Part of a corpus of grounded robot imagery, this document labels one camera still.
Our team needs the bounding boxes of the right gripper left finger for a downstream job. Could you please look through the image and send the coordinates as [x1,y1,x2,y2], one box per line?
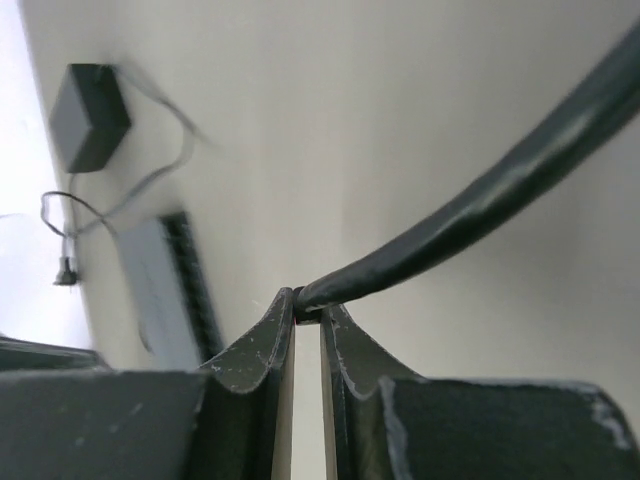
[197,288,295,479]

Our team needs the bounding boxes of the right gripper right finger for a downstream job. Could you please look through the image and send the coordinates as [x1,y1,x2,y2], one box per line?
[320,306,421,479]

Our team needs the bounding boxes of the black network switch box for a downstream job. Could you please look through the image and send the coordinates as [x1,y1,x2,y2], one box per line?
[117,211,224,370]

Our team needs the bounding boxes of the black ethernet cable long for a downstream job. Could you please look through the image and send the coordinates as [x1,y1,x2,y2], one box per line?
[293,26,639,325]

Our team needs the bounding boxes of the black power adapter brick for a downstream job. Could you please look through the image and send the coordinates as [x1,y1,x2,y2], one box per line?
[49,63,132,174]

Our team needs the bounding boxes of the thin black power cord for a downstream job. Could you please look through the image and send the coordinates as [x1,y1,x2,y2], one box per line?
[39,64,216,289]

